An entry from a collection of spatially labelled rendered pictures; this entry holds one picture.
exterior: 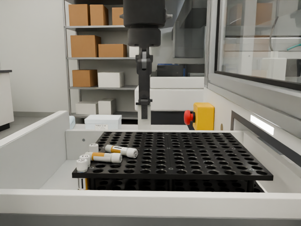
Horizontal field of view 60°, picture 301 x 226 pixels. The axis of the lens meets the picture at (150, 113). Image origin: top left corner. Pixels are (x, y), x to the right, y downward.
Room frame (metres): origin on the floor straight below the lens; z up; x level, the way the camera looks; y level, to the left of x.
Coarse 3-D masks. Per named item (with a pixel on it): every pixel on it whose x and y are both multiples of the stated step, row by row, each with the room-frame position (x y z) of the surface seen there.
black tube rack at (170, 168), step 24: (120, 144) 0.37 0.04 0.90; (144, 144) 0.37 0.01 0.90; (168, 144) 0.37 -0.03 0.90; (192, 144) 0.37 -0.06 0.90; (216, 144) 0.37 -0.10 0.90; (240, 144) 0.37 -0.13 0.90; (96, 168) 0.29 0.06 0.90; (120, 168) 0.29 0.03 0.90; (144, 168) 0.30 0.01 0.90; (168, 168) 0.29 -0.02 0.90; (192, 168) 0.29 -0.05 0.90; (216, 168) 0.29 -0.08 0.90; (240, 168) 0.29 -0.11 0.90; (264, 168) 0.29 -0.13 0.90; (264, 192) 0.28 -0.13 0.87
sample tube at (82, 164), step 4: (80, 160) 0.28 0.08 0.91; (84, 160) 0.28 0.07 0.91; (76, 164) 0.28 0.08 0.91; (80, 164) 0.27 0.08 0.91; (84, 164) 0.28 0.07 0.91; (80, 168) 0.27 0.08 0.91; (84, 168) 0.28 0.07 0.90; (80, 172) 0.27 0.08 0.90; (80, 180) 0.27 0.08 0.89; (84, 180) 0.28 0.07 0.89; (80, 184) 0.27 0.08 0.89; (84, 184) 0.28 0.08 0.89; (80, 188) 0.27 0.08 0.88; (84, 188) 0.28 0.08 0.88
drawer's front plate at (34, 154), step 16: (64, 112) 0.49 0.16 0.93; (32, 128) 0.36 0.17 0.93; (48, 128) 0.41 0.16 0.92; (64, 128) 0.48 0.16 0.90; (0, 144) 0.29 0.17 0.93; (16, 144) 0.31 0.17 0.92; (32, 144) 0.35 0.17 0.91; (48, 144) 0.40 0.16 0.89; (64, 144) 0.47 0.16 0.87; (0, 160) 0.28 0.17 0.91; (16, 160) 0.31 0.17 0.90; (32, 160) 0.35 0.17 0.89; (48, 160) 0.40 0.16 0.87; (64, 160) 0.47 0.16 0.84; (0, 176) 0.27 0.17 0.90; (16, 176) 0.30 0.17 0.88; (32, 176) 0.34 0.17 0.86; (48, 176) 0.39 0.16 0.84
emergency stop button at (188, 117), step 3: (186, 111) 0.68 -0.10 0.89; (189, 111) 0.68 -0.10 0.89; (186, 114) 0.67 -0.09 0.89; (189, 114) 0.67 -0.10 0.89; (192, 114) 0.68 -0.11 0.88; (186, 117) 0.67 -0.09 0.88; (189, 117) 0.67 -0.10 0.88; (192, 117) 0.67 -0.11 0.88; (186, 120) 0.67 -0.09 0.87; (189, 120) 0.67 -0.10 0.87; (192, 120) 0.68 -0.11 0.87; (186, 123) 0.67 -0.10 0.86; (189, 123) 0.67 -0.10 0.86
